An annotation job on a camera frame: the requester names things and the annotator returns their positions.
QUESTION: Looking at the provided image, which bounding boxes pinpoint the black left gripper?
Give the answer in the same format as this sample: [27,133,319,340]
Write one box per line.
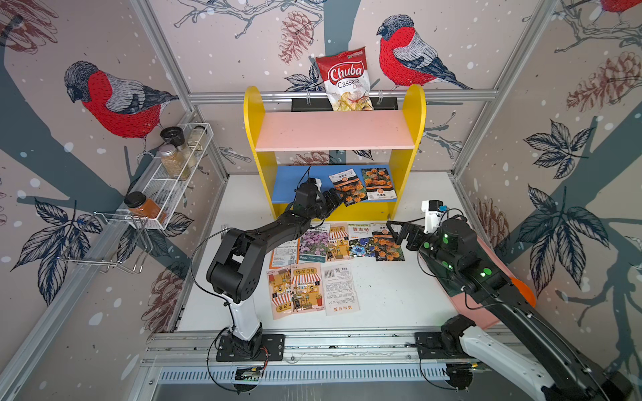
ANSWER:
[307,188,348,222]

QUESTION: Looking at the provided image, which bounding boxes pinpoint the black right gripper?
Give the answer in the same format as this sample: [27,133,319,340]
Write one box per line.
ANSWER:
[386,220,460,274]

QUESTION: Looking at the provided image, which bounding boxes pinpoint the hidden orange flower seed bag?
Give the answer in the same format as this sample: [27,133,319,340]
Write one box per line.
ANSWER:
[329,169,367,207]

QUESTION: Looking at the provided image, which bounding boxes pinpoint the orange flower seed bag top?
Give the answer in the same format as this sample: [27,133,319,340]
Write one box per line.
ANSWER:
[369,223,405,262]

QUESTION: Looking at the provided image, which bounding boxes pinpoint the blue flower seed bag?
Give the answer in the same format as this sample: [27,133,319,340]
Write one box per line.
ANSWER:
[348,223,376,257]

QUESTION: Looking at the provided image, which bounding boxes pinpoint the market stall seed bag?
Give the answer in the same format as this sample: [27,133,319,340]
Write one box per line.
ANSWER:
[327,223,352,262]

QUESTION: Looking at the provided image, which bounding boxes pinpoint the purple flower seed bag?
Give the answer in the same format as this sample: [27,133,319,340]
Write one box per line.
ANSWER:
[299,223,330,263]

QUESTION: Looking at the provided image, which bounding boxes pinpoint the orange white seed bag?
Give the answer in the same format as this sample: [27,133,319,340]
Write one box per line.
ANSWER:
[269,240,299,270]

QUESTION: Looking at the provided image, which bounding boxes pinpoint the white text seed bag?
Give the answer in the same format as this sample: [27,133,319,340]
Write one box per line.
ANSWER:
[321,263,360,316]

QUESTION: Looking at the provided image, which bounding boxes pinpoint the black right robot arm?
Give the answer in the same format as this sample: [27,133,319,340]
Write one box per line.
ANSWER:
[386,217,633,400]

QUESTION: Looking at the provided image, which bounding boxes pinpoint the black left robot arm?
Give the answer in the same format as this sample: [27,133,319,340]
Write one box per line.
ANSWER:
[206,179,342,346]

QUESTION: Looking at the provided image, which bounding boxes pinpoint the orange flower seed bag lower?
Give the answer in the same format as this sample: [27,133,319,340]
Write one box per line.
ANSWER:
[361,167,397,201]

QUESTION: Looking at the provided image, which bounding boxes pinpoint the yellow two-tier shelf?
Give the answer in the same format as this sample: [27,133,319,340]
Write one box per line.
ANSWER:
[243,84,429,226]

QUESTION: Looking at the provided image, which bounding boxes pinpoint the red Chuba chips bag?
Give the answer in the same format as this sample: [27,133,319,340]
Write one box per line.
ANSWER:
[315,47,374,111]

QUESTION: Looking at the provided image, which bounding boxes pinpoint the pink tray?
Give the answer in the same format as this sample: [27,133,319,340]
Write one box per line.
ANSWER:
[439,237,529,329]

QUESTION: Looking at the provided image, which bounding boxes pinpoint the clear spice jar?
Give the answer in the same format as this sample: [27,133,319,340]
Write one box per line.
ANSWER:
[187,125,207,152]

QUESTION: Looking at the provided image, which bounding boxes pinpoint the silver lid spice jar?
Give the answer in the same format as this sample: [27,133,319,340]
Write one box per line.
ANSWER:
[158,144,191,181]

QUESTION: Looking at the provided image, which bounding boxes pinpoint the black lid spice jar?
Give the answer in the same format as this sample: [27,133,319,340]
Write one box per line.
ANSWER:
[160,126,197,168]

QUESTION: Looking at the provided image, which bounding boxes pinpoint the orange sauce jar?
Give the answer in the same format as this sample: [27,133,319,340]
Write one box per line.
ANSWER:
[124,191,167,223]

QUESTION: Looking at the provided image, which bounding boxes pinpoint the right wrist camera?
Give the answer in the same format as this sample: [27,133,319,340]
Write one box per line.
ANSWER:
[421,200,447,234]

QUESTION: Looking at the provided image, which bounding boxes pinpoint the black wall bracket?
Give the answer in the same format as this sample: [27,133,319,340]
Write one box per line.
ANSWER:
[291,97,399,112]

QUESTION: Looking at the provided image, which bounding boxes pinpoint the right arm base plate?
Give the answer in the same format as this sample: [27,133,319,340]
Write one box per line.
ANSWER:
[414,332,474,359]

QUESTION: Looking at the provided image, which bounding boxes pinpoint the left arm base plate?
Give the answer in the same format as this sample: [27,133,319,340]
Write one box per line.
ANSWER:
[215,334,285,363]

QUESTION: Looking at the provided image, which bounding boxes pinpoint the white wire spice rack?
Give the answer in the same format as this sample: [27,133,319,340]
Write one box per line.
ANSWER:
[119,123,212,237]

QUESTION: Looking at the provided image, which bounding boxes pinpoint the chrome wire hook rack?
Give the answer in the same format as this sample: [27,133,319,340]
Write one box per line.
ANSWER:
[56,210,154,275]

